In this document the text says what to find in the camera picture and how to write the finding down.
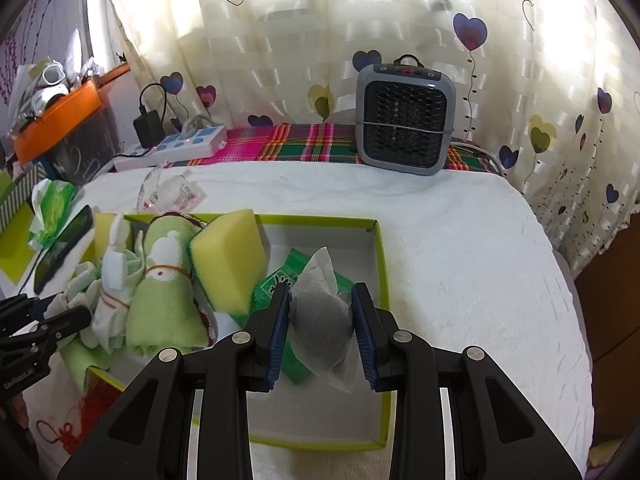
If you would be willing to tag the pile of white packaging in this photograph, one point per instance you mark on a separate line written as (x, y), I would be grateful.
(47, 82)

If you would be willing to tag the white towel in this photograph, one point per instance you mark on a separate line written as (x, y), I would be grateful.
(115, 270)

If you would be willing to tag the dark doodled panel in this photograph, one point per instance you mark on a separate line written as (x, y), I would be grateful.
(85, 150)

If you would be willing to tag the green tissue packet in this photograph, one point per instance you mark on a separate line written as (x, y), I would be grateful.
(52, 207)

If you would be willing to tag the white fluffy table cover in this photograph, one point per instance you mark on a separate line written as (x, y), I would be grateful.
(475, 285)

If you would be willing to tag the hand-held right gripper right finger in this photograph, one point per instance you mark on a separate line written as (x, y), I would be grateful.
(363, 340)

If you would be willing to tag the brown wooden furniture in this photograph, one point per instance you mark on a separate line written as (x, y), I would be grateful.
(612, 335)

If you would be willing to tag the black smartphone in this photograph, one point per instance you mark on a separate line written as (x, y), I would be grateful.
(62, 252)

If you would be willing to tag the white power strip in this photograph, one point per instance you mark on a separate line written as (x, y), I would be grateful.
(190, 141)

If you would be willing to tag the pink flower branches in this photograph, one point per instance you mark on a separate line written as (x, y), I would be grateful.
(17, 47)

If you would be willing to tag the red pouch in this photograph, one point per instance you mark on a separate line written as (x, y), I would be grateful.
(102, 402)

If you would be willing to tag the grey space heater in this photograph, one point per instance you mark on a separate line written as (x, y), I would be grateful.
(405, 120)

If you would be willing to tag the green striped box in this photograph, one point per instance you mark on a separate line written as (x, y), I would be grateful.
(20, 195)

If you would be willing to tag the green rabbit towel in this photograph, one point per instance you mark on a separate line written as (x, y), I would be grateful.
(160, 310)

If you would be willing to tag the grey tea bag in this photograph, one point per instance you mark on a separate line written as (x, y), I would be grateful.
(320, 320)

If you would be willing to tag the yellow-green shallow box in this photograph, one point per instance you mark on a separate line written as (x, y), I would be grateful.
(320, 410)

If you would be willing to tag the green tea packet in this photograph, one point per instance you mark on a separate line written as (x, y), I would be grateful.
(287, 267)

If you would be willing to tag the plain green cloth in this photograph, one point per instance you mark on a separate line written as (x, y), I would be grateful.
(85, 362)

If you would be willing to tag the clear plastic wrapper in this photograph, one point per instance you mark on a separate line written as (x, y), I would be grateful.
(172, 192)

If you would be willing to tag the yellow-green box lid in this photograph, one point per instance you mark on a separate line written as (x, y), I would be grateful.
(17, 247)

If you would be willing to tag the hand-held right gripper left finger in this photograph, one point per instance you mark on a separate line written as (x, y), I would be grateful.
(277, 340)

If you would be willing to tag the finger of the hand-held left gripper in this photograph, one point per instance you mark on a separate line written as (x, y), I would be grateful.
(30, 307)
(65, 322)

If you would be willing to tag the black power adapter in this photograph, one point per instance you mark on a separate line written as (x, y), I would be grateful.
(149, 130)

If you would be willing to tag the yellow green sponge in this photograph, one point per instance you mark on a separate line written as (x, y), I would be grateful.
(227, 260)
(106, 232)

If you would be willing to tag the plaid blanket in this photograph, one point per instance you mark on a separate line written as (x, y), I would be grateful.
(280, 142)

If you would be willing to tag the heart print curtain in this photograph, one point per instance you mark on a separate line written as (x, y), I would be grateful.
(300, 35)

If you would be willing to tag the orange box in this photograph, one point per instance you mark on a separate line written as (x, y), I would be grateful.
(60, 120)

